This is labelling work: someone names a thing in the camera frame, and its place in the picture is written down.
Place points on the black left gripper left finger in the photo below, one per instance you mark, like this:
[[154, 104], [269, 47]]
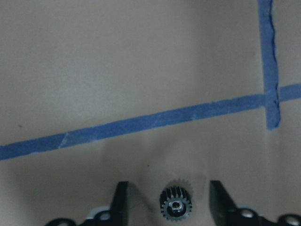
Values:
[[119, 204]]

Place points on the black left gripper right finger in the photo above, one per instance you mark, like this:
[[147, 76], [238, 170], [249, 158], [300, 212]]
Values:
[[221, 205]]

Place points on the small black bearing gear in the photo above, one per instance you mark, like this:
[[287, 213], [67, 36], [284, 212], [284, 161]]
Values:
[[175, 203]]

